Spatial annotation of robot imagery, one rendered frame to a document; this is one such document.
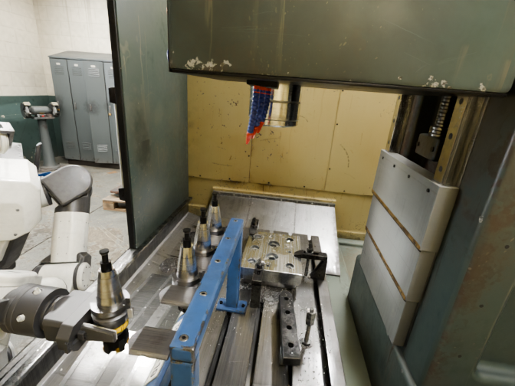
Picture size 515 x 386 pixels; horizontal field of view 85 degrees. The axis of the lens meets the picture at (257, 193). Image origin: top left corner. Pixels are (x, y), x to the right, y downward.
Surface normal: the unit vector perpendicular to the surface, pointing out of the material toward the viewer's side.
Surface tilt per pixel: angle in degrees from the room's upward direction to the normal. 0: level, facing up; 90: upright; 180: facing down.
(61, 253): 57
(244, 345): 0
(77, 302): 1
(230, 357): 0
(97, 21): 90
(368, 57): 90
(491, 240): 90
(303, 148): 90
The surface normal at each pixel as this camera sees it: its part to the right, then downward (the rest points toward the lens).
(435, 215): -0.11, 0.33
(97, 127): 0.18, 0.32
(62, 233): 0.18, -0.21
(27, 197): 0.93, 0.00
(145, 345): 0.07, -0.94
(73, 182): 0.49, -0.20
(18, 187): 0.68, -0.24
